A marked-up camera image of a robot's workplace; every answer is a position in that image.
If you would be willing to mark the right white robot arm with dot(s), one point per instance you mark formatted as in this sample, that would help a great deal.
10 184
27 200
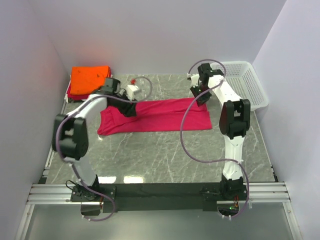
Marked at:
234 123

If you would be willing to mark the white plastic basket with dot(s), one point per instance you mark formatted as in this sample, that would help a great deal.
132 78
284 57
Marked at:
243 79

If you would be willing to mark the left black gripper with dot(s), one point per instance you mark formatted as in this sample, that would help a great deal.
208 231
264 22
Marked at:
129 110

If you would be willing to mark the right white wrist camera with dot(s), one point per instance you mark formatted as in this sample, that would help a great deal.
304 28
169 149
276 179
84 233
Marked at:
194 79

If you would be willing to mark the magenta t shirt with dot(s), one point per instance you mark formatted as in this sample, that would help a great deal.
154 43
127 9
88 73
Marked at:
156 116

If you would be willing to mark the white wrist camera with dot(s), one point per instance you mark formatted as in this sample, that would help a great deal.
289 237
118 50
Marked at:
132 89
194 79

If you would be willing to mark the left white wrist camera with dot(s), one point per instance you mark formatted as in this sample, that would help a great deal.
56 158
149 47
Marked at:
132 89

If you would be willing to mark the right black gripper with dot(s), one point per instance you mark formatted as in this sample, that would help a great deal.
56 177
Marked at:
201 100

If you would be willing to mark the black base beam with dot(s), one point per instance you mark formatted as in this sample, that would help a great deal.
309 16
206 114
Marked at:
203 196

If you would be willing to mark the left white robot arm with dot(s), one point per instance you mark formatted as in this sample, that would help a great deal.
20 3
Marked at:
70 135

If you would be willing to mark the aluminium rail frame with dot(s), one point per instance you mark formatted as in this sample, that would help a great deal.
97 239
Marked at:
56 194

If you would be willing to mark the folded orange t shirt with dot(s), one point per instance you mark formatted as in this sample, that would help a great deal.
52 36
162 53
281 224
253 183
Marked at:
85 79

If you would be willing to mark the folded red t shirt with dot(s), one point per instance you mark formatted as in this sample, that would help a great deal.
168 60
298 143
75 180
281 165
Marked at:
83 96

